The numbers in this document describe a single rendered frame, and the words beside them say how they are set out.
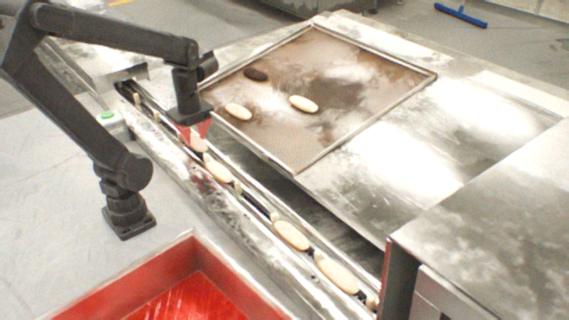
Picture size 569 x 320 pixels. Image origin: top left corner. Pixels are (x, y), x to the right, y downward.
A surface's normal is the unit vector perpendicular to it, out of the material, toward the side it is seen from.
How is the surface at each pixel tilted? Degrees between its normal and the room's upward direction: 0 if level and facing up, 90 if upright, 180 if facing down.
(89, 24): 87
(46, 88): 91
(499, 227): 0
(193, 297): 0
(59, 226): 0
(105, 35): 93
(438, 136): 10
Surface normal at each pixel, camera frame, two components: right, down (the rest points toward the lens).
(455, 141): -0.17, -0.72
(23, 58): 0.87, 0.27
